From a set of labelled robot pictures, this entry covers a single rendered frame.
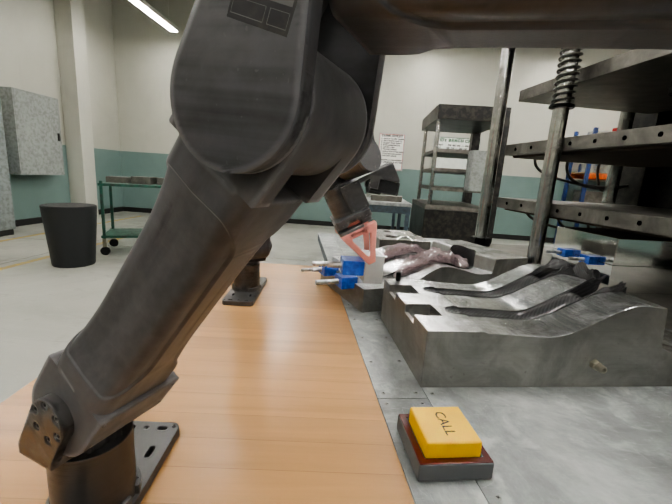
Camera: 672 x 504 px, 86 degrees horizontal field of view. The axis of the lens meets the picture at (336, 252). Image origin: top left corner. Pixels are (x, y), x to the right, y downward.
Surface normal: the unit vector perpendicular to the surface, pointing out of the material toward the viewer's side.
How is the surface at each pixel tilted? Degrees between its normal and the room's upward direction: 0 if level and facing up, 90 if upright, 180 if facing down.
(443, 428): 0
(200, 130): 90
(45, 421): 90
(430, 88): 90
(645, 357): 90
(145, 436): 0
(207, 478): 0
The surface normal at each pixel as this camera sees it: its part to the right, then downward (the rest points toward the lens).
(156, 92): -0.07, 0.20
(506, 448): 0.07, -0.98
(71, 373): -0.44, 0.13
